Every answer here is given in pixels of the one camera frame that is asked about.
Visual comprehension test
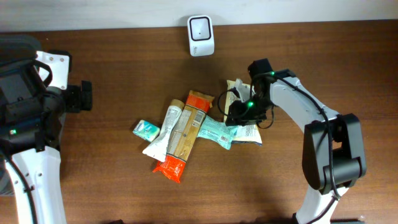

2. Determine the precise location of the yellow white snack bag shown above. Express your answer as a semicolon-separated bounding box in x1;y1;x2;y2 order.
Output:
223;80;262;146

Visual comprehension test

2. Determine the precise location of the teal wet wipes pack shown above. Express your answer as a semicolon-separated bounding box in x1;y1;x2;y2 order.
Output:
197;116;238;150

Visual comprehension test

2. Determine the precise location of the red spaghetti packet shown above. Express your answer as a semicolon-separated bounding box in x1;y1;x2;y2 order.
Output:
154;90;214;183

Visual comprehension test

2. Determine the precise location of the small teal tissue pack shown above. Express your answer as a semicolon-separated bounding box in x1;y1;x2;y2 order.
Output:
132;119;160;142

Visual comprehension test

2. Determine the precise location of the white tube with beige cap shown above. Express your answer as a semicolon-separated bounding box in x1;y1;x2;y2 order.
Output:
142;99;185;162

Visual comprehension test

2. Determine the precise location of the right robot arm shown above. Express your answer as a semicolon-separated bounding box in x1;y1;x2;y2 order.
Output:
224;58;367;223

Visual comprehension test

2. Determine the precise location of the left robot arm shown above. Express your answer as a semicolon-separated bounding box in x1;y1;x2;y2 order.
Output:
1;50;93;223

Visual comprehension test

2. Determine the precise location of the white barcode scanner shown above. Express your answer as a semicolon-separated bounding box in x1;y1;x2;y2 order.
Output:
187;15;215;57

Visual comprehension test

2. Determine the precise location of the grey plastic mesh basket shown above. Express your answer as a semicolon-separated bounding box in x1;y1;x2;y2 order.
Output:
1;35;72;196

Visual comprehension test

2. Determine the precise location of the black left camera cable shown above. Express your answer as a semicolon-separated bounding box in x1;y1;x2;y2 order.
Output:
0;58;53;224

